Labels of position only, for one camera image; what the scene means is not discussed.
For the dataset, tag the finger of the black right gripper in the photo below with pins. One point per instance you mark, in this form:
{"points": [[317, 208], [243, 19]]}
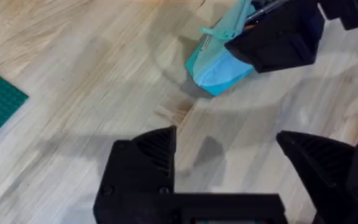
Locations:
{"points": [[281, 43], [353, 12]]}

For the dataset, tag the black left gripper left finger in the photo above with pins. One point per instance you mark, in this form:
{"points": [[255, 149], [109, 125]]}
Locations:
{"points": [[138, 180]]}

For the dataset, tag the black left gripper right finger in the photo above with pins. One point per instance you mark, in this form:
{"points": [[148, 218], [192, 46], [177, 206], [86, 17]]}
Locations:
{"points": [[337, 174]]}

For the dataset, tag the blue soft zip bag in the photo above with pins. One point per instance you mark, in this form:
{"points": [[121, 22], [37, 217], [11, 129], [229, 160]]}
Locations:
{"points": [[216, 68]]}

